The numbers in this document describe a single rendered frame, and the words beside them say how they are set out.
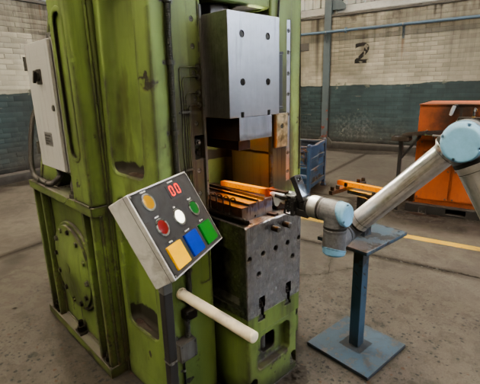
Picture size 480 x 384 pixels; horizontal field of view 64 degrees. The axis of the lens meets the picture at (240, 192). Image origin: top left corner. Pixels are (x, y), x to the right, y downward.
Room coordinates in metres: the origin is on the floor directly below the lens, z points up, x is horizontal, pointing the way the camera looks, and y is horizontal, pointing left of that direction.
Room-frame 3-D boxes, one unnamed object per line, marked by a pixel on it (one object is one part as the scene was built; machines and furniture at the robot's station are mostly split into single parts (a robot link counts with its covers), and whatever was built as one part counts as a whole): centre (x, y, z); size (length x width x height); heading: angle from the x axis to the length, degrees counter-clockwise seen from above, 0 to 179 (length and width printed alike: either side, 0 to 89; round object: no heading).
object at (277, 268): (1.85, 0.04, 0.69); 0.56 x 0.38 x 0.45; 44
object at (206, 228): (1.25, 0.12, 1.01); 0.07 x 0.05 x 0.07; 159
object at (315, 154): (5.70, -0.62, 0.36); 1.20 x 0.80 x 0.72; 61
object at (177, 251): (1.06, 0.19, 1.01); 0.07 x 0.05 x 0.07; 159
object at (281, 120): (1.96, -0.21, 1.27); 0.09 x 0.02 x 0.17; 134
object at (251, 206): (1.80, 0.07, 0.96); 0.42 x 0.20 x 0.09; 44
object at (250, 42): (1.83, 0.04, 1.56); 0.42 x 0.39 x 0.40; 44
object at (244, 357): (1.85, 0.04, 0.23); 0.55 x 0.37 x 0.47; 44
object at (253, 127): (1.80, 0.07, 1.32); 0.42 x 0.20 x 0.10; 44
